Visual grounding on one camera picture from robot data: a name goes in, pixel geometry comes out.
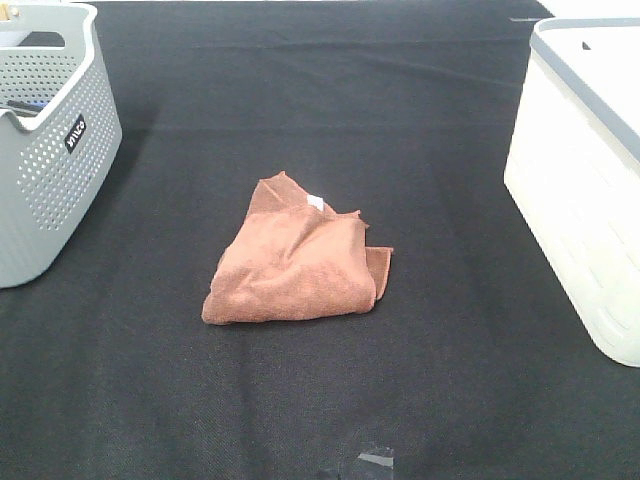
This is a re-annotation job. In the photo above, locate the brown terry towel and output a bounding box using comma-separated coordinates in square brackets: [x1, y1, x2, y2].
[201, 172, 393, 325]

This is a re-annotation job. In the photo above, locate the black table cloth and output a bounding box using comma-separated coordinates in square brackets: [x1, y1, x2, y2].
[1, 1, 639, 479]

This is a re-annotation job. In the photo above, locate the clear tape piece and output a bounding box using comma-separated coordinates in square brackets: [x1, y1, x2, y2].
[357, 444, 394, 469]

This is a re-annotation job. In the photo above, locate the white plastic storage box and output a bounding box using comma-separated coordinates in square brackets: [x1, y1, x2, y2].
[504, 17, 639, 367]

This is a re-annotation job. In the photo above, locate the grey perforated plastic basket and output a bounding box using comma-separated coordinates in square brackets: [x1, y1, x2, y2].
[1, 1, 122, 288]

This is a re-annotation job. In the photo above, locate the dark item inside basket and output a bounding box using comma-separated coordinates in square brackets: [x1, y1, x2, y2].
[1, 100, 45, 118]

